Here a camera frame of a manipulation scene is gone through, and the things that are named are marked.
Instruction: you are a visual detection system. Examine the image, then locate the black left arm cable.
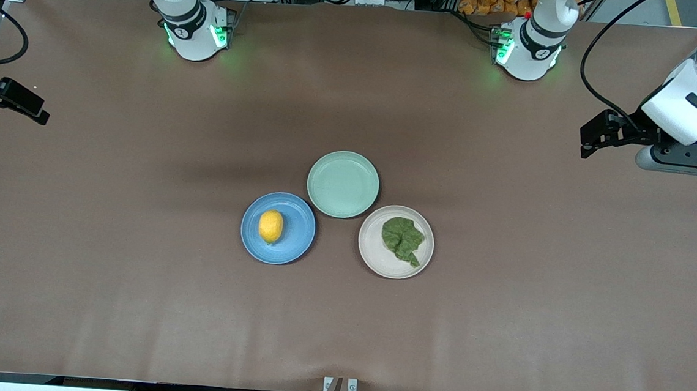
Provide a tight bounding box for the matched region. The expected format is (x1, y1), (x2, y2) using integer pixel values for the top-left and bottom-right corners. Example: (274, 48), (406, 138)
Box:
(576, 0), (656, 130)

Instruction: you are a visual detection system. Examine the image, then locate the blue plate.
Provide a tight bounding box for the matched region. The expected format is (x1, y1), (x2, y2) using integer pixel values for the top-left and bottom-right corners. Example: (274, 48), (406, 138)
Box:
(239, 190), (318, 268)

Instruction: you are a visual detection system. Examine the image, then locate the green plate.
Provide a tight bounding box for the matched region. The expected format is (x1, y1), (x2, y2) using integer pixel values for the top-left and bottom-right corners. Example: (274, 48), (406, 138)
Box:
(305, 149), (382, 222)

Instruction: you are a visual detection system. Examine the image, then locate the beige plate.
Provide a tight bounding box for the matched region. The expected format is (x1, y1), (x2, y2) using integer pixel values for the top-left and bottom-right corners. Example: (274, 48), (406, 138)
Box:
(356, 203), (437, 282)

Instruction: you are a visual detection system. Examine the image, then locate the yellow lemon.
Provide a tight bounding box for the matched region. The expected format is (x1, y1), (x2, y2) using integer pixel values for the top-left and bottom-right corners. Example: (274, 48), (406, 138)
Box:
(258, 208), (285, 245)

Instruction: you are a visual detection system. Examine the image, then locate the green lettuce leaf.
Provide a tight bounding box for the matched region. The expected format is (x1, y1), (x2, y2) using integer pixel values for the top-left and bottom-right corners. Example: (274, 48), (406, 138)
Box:
(379, 216), (427, 269)

